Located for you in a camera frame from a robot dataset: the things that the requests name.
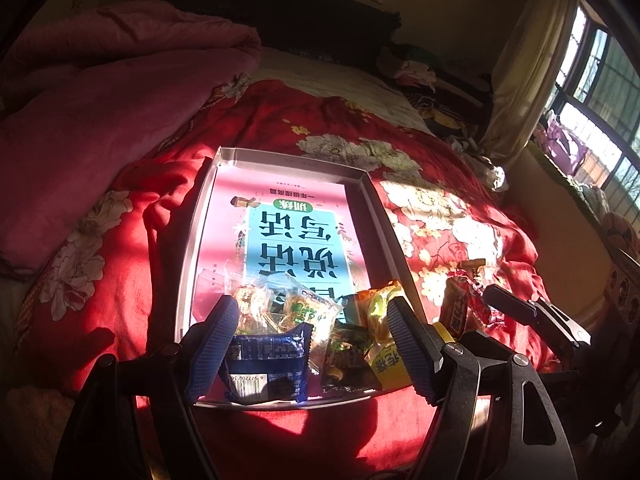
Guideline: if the cream curtain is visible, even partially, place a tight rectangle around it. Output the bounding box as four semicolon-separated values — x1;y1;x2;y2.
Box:
480;0;578;167

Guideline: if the white crumpled cloth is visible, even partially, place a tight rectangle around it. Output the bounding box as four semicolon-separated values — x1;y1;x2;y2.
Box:
446;136;509;193

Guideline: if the white bed sheet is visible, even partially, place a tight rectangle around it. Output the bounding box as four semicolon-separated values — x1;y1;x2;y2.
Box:
250;48;433;136

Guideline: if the green clear snack packet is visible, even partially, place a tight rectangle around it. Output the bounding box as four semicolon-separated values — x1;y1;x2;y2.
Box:
269;274;343;375

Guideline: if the pink folded blanket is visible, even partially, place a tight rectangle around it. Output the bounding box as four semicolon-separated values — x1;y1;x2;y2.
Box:
1;0;262;278

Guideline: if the pile of clothes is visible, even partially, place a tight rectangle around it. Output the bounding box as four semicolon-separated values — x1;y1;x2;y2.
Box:
378;44;494;140

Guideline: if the clear candy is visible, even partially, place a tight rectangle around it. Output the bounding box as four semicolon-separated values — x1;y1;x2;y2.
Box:
224;260;279;335

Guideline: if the dark green snack packet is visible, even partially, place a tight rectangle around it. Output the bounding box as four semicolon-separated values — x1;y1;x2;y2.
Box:
321;322;382;392

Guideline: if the yellow snack packet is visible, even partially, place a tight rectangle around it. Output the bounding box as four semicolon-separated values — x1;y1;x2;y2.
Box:
354;278;446;392

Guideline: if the dark blue snack packet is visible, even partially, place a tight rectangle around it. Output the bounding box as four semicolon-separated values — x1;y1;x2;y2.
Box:
219;323;314;405

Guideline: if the white tray box pink print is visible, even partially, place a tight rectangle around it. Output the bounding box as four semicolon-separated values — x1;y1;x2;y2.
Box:
175;148;425;336

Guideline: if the red floral quilt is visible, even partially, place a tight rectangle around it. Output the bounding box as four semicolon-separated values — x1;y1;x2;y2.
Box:
2;80;546;479

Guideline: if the window with dark frame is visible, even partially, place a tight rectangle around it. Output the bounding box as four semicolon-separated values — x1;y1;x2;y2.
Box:
546;4;639;229

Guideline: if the purple cloth on sill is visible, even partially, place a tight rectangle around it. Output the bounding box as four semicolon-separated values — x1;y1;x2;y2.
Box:
533;110;588;177

